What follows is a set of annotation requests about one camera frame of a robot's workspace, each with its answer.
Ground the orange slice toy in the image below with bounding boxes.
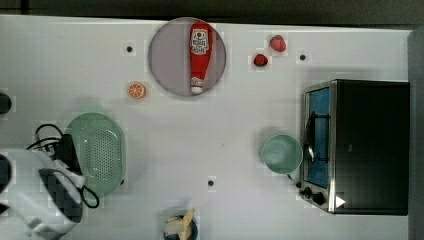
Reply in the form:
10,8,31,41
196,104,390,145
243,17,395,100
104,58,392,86
128,82,146,99

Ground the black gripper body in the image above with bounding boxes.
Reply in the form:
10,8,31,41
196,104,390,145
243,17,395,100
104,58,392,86
54,134,81,174

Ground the black toaster oven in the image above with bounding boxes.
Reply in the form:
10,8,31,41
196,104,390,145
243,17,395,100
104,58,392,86
297,79,410,216

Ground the red strawberry toy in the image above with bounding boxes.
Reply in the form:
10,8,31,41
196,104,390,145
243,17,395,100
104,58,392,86
253,54,268,67

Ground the red ketchup bottle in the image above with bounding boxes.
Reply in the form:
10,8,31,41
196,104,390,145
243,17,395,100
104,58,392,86
189,21,213,94

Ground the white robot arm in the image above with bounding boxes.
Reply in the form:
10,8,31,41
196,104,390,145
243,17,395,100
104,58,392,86
1,134,85,240

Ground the black knob upper left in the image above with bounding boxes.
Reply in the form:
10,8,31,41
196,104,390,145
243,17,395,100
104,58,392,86
0,93,12,114

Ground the grey round plate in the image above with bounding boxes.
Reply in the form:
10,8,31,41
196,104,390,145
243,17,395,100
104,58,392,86
148,17,227,97

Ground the green mug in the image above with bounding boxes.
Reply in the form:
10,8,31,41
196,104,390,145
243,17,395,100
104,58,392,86
259,134,303,182

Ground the pink strawberry toy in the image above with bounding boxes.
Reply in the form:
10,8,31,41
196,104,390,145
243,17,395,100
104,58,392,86
269,35,287,53

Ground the green oval strainer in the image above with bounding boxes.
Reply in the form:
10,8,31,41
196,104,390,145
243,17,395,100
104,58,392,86
66,113,126,198

